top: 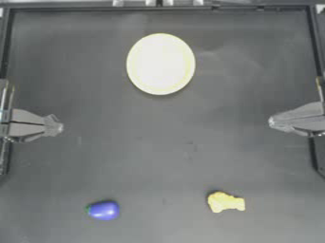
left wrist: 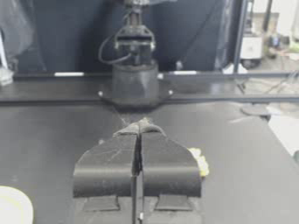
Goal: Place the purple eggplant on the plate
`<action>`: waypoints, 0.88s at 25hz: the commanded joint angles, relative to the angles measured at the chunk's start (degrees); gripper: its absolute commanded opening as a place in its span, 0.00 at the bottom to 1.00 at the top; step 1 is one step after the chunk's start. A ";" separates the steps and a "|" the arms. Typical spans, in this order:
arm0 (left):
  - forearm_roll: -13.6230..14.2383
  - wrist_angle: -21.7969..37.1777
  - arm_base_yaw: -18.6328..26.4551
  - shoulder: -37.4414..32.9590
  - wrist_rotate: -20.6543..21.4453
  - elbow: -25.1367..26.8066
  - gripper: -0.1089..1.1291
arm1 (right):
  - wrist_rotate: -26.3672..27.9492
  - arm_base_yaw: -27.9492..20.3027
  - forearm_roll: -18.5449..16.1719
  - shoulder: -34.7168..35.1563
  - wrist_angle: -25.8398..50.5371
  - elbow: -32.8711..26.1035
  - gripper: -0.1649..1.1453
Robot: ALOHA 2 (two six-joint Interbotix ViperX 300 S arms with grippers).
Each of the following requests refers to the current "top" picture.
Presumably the yellow round plate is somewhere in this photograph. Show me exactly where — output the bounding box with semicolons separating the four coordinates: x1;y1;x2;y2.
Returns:
125;32;196;96

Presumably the yellow lumpy toy food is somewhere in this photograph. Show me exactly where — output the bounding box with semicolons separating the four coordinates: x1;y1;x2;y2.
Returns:
207;191;246;214

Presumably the black metal frame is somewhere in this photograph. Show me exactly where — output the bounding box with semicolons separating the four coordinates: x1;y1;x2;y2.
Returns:
0;0;325;80

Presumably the purple toy eggplant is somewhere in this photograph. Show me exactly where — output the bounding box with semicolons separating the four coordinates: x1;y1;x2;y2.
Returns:
85;199;120;221

